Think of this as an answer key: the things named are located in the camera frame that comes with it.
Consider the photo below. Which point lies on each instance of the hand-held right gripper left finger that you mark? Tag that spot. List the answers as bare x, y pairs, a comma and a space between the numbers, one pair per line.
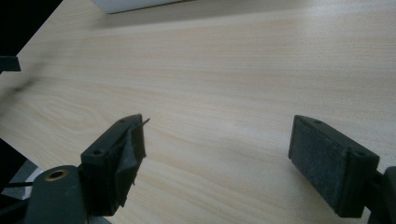
107, 174

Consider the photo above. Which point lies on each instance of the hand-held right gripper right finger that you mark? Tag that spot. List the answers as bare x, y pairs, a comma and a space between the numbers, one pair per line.
327, 165

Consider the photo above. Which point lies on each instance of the dark flat object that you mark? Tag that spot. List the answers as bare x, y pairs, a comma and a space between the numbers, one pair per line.
8, 63

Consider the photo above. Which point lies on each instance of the white box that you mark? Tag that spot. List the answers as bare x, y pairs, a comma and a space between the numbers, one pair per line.
130, 4

